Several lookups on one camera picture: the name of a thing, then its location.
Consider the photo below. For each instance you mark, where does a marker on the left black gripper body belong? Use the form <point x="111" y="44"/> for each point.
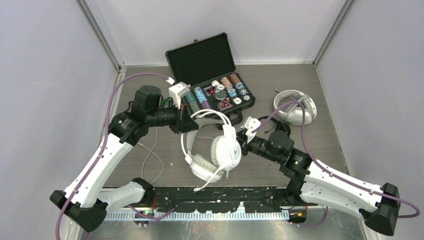
<point x="171" y="116"/>

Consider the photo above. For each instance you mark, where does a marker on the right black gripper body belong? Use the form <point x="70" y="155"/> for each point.
<point x="257" y="146"/>

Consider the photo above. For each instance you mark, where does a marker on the black on-ear headphones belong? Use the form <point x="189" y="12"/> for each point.
<point x="278" y="125"/>

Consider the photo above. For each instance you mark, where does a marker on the large white gaming headphones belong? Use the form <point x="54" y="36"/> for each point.
<point x="294" y="113"/>

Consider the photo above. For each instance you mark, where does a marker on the small white headphones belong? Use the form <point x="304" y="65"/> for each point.
<point x="225" y="150"/>

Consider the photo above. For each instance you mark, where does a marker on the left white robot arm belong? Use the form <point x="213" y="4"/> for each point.
<point x="81" y="201"/>

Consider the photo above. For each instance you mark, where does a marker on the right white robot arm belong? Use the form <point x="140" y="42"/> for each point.
<point x="317" y="183"/>

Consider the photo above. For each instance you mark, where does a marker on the red triangle card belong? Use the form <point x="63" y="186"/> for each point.
<point x="210" y="90"/>
<point x="223" y="105"/>

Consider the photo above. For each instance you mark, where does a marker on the black poker chip case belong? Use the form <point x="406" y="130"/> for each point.
<point x="209" y="62"/>

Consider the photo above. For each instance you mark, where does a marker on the round silver dealer button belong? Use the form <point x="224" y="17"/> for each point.
<point x="220" y="95"/>

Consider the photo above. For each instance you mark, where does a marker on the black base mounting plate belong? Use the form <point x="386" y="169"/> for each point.
<point x="254" y="199"/>

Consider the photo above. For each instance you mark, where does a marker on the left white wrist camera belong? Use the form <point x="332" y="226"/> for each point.
<point x="177" y="91"/>

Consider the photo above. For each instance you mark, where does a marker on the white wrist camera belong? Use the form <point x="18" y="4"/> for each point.
<point x="177" y="91"/>
<point x="250" y="124"/>

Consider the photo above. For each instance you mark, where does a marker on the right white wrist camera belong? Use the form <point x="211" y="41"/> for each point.
<point x="250" y="124"/>

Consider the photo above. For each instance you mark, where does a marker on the white aluminium rail strip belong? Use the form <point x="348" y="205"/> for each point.
<point x="239" y="215"/>

